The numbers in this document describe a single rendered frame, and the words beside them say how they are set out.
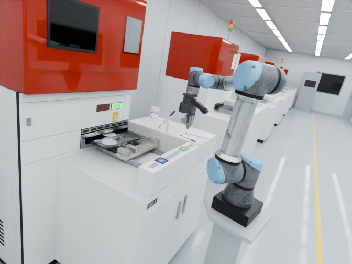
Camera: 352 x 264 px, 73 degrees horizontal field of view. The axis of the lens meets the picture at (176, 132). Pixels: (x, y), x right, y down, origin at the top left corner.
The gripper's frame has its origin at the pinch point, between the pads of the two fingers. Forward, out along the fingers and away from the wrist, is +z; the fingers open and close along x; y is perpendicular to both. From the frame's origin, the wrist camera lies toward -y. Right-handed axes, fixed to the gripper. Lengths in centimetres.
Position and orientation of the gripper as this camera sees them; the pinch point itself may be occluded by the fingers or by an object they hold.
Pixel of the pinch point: (188, 127)
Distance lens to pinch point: 145.9
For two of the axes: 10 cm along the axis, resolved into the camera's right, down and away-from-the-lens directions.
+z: -1.6, 9.4, 2.9
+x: -4.9, 1.8, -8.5
